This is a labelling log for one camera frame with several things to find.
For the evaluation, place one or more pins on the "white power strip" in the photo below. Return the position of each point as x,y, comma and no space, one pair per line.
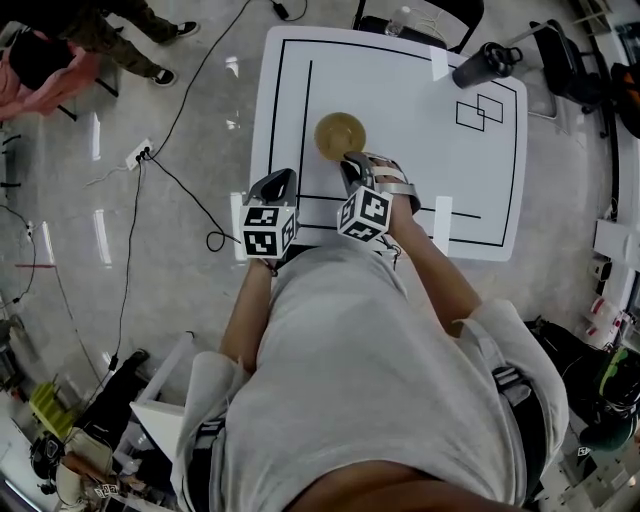
137,156

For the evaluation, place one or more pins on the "white box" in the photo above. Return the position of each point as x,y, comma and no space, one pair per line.
617,240

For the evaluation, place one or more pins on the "black bag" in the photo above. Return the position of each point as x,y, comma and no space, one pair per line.
37,60

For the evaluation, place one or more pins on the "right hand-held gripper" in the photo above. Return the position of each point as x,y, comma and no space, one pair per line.
367,215

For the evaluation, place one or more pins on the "clear plastic water bottle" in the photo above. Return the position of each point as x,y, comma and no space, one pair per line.
397,21

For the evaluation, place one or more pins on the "black orange backpack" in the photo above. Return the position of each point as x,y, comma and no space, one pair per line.
627,100

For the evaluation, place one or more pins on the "pink chair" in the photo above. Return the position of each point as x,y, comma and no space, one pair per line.
65,85

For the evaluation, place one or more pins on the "person's right forearm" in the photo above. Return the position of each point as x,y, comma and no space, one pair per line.
435,275

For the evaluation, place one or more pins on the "person's right hand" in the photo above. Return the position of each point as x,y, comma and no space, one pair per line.
385,162

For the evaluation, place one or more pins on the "black office chair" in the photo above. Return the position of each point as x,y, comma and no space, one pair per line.
567,65

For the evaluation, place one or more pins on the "black power adapter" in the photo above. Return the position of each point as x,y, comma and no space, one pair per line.
280,10

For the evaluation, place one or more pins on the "black shaker bottle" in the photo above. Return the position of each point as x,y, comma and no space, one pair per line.
475,72

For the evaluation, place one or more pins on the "person's black trousers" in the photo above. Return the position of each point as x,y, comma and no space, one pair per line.
300,252

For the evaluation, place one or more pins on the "person's left forearm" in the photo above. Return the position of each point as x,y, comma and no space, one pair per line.
247,320

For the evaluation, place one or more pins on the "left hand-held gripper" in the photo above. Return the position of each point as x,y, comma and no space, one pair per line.
267,232

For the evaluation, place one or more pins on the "person's chin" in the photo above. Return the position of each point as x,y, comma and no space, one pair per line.
400,490

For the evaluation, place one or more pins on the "yellow-green item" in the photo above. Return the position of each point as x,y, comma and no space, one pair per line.
50,407

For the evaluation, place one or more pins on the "person's white shirt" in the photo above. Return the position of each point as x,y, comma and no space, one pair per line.
365,385

